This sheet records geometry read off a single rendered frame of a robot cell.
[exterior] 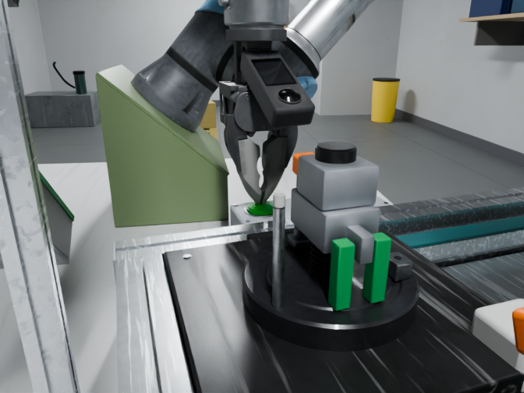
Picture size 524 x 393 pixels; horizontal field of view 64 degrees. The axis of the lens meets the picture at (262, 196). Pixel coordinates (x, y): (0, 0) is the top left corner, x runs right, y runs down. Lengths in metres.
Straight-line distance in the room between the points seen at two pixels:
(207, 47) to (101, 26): 7.80
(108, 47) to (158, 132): 7.85
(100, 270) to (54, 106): 6.28
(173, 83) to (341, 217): 0.56
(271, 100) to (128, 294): 0.23
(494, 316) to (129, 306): 0.27
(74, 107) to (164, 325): 6.51
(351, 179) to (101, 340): 0.34
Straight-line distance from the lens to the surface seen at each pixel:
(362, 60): 7.49
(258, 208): 0.54
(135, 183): 0.75
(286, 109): 0.43
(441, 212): 0.59
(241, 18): 0.50
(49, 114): 6.93
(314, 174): 0.30
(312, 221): 0.31
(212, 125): 5.45
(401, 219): 0.55
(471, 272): 0.55
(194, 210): 0.77
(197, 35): 0.81
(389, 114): 6.90
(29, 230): 0.24
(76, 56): 8.70
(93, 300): 0.59
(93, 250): 0.72
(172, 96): 0.80
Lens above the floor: 1.17
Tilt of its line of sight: 20 degrees down
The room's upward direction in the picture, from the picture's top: straight up
